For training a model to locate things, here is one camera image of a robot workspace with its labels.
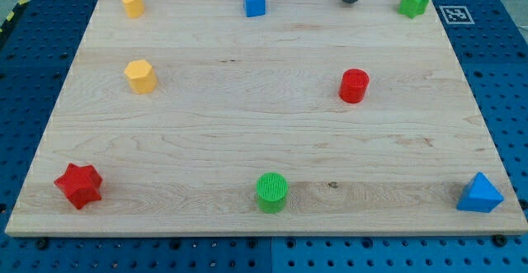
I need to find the red star block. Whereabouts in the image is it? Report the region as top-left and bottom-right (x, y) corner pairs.
(54, 163), (103, 209)

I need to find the red cylinder block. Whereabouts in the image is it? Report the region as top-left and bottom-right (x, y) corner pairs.
(338, 68), (370, 104)

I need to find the green cylinder block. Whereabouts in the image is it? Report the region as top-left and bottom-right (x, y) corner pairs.
(256, 172), (289, 214)

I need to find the white fiducial marker tag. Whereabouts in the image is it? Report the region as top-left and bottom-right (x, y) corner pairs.
(439, 5), (474, 25)

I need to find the blue cube block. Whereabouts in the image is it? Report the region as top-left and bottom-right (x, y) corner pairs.
(243, 0), (266, 17)

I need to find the green star block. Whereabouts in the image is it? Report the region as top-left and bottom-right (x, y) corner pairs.
(398, 0), (430, 19)

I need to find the yellow hexagon block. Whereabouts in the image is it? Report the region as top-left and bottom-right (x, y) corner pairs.
(124, 59), (158, 94)

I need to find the wooden board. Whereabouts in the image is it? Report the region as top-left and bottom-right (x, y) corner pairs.
(6, 0), (527, 238)

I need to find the blue pyramid block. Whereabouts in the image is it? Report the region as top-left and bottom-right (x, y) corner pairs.
(456, 172), (504, 213)

